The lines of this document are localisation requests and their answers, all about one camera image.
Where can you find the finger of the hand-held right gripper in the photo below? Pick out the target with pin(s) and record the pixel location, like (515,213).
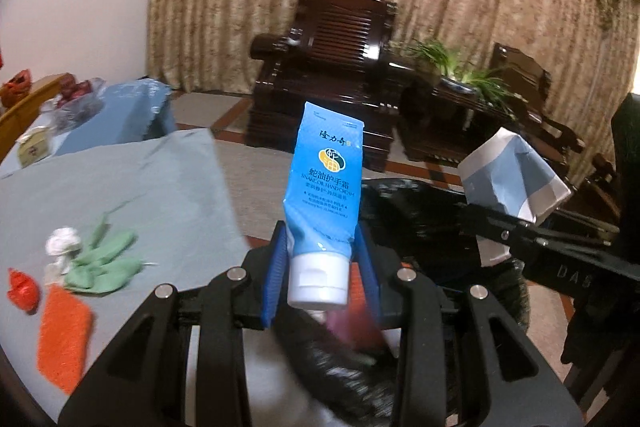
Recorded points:
(500,224)

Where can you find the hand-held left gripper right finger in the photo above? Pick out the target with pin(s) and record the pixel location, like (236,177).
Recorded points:
(375,287)

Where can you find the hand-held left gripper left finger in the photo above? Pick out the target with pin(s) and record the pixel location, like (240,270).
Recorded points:
(275,277)

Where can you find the blue and white carton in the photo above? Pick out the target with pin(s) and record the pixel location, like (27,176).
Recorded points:
(510,177)

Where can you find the trash bin with black bag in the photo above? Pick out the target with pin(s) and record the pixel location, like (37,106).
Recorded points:
(425,217)

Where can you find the blue hand cream tube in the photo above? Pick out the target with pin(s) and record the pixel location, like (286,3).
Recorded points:
(320,187)

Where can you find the dark wooden side table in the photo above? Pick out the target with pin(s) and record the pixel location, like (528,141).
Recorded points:
(435,127)

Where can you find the dark wooden carved armchair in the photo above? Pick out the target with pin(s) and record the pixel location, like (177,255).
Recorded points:
(530,87)

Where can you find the grey-blue table cloth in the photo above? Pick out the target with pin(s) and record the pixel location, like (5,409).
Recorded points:
(150,197)

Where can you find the potted green plant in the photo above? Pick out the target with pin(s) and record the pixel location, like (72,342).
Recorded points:
(450,62)

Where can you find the dark wooden slatted armchair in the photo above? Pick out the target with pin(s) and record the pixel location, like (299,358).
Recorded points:
(325,72)

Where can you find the small white wrapper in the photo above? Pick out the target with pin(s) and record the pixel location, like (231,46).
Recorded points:
(57,272)

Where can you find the blue coffee table cloth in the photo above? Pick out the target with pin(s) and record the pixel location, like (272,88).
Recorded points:
(130,112)

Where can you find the orange scrubbing sponge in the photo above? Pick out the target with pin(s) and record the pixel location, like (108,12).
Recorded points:
(62,337)

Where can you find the red crumpled wrapper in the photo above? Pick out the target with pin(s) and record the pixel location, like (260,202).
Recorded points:
(22,292)

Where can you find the plastic bag of red fruit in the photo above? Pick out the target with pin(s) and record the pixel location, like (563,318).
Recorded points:
(75,112)

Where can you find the red apple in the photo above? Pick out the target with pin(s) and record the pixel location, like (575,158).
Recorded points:
(67,91)
(84,89)

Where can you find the beige tissue box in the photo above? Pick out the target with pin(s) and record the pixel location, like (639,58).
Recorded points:
(34,149)

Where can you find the wooden television cabinet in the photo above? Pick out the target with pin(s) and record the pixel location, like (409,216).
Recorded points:
(30,117)

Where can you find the red bag on cabinet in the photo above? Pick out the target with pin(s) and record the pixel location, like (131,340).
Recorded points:
(15,88)

